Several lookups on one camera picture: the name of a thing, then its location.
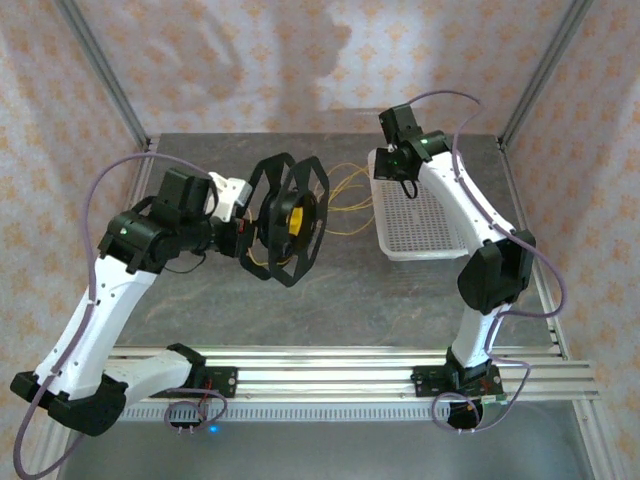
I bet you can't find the black cable spool yellow core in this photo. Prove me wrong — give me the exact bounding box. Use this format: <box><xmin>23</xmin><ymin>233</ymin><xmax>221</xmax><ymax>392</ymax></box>
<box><xmin>237</xmin><ymin>152</ymin><xmax>331</xmax><ymax>290</ymax></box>

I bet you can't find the white perforated plastic basket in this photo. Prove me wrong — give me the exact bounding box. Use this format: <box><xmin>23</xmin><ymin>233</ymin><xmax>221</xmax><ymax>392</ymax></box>
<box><xmin>368</xmin><ymin>146</ymin><xmax>470</xmax><ymax>263</ymax></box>

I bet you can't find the thin yellow cable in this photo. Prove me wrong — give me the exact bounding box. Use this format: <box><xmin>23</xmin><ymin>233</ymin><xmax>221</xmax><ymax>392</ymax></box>
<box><xmin>247</xmin><ymin>162</ymin><xmax>377</xmax><ymax>269</ymax></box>

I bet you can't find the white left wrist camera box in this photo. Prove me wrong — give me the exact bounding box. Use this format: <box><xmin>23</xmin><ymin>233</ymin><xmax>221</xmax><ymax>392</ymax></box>
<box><xmin>206</xmin><ymin>171</ymin><xmax>252</xmax><ymax>225</ymax></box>

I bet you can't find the thin black left wrist cable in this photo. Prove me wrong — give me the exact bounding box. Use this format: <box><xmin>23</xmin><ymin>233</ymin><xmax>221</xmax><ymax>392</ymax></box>
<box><xmin>162</xmin><ymin>249</ymin><xmax>207</xmax><ymax>275</ymax></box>

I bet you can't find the aluminium table side rail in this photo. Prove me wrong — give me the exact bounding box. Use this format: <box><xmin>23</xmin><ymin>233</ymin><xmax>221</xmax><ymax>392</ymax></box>
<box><xmin>78</xmin><ymin>137</ymin><xmax>160</xmax><ymax>362</ymax></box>
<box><xmin>497</xmin><ymin>137</ymin><xmax>574</xmax><ymax>361</ymax></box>

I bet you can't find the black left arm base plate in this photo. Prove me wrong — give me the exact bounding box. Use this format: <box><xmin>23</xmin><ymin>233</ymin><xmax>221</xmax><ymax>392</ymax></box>
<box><xmin>164</xmin><ymin>366</ymin><xmax>239</xmax><ymax>400</ymax></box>

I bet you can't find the aluminium mounting rail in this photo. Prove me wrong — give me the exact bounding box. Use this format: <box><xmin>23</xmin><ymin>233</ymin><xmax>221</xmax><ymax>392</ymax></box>
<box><xmin>52</xmin><ymin>344</ymin><xmax>601</xmax><ymax>404</ymax></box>

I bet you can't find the aluminium frame post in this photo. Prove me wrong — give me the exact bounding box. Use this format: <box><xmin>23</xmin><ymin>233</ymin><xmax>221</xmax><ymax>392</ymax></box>
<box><xmin>53</xmin><ymin>0</ymin><xmax>152</xmax><ymax>151</ymax></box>
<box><xmin>498</xmin><ymin>0</ymin><xmax>596</xmax><ymax>151</ymax></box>

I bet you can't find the grey slotted cable duct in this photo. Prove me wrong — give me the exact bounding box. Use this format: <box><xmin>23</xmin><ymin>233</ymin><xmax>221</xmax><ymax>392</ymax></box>
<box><xmin>114</xmin><ymin>404</ymin><xmax>451</xmax><ymax>422</ymax></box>

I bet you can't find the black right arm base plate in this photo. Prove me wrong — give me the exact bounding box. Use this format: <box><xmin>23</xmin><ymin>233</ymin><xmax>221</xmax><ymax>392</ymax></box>
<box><xmin>412</xmin><ymin>366</ymin><xmax>503</xmax><ymax>399</ymax></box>

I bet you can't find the aluminium frame leg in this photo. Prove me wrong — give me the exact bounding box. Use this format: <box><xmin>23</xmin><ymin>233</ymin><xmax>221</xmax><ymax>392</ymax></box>
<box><xmin>569</xmin><ymin>399</ymin><xmax>626</xmax><ymax>480</ymax></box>
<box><xmin>27</xmin><ymin>399</ymin><xmax>76</xmax><ymax>480</ymax></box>

